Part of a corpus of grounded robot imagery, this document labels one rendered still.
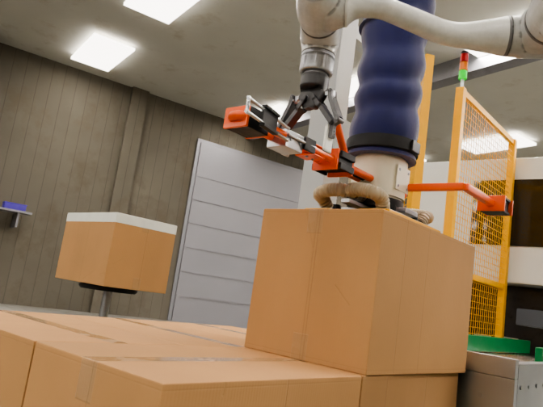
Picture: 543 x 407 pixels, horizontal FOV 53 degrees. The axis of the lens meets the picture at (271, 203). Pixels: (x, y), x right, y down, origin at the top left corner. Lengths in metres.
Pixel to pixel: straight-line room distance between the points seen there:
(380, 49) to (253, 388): 1.14
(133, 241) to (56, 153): 6.61
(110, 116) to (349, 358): 8.91
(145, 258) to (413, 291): 1.96
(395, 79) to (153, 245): 1.90
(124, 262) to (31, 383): 1.96
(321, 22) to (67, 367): 0.92
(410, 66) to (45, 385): 1.31
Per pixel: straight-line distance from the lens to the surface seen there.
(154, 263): 3.21
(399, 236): 1.44
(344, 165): 1.50
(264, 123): 1.21
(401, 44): 1.81
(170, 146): 10.34
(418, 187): 1.72
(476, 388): 1.94
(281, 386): 1.10
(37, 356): 1.20
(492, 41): 1.53
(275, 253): 1.55
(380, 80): 1.75
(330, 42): 1.47
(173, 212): 10.24
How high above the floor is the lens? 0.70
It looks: 9 degrees up
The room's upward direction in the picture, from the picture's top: 8 degrees clockwise
